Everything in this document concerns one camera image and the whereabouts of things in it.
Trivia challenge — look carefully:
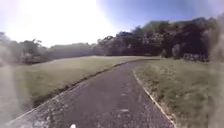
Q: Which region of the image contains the grey paved path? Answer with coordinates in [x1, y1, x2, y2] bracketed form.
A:
[6, 59, 178, 128]

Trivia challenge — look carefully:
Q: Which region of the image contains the row of dark trees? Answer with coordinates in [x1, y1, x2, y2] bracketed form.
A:
[0, 15, 224, 65]

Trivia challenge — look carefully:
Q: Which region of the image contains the wide grass lawn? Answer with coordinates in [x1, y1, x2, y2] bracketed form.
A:
[0, 55, 161, 114]

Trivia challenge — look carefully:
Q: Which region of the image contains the grass strip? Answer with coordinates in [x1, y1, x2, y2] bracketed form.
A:
[133, 59, 224, 128]

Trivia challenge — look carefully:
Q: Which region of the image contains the low fence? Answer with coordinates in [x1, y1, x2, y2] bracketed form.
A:
[183, 52, 210, 63]

